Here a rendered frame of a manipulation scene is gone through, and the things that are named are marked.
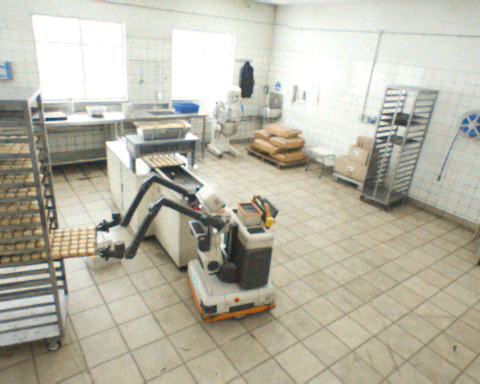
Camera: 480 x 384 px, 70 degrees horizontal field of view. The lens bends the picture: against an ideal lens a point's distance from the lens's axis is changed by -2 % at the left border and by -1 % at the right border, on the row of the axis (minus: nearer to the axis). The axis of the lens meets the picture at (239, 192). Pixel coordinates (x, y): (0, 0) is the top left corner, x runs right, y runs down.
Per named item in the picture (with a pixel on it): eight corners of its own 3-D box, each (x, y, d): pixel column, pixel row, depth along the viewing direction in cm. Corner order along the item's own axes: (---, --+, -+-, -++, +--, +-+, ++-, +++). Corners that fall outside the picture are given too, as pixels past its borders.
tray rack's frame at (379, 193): (378, 190, 602) (406, 85, 531) (406, 202, 567) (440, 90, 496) (357, 198, 564) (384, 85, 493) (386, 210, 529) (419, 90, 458)
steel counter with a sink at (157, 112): (6, 185, 503) (-11, 99, 454) (2, 169, 553) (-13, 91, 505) (206, 158, 694) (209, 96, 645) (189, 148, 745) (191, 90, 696)
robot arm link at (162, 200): (160, 195, 230) (157, 189, 238) (150, 212, 232) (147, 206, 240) (214, 219, 252) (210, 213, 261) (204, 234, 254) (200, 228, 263)
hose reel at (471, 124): (469, 189, 497) (498, 112, 453) (463, 191, 487) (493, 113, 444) (440, 179, 527) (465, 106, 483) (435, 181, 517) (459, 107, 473)
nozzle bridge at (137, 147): (126, 165, 383) (125, 135, 369) (186, 158, 421) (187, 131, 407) (135, 175, 358) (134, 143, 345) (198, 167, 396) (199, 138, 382)
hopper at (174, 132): (133, 135, 372) (132, 122, 367) (181, 132, 401) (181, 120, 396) (142, 142, 350) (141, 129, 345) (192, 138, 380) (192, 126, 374)
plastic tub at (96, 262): (112, 251, 376) (111, 238, 369) (121, 260, 361) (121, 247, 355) (84, 260, 356) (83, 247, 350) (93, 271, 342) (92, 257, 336)
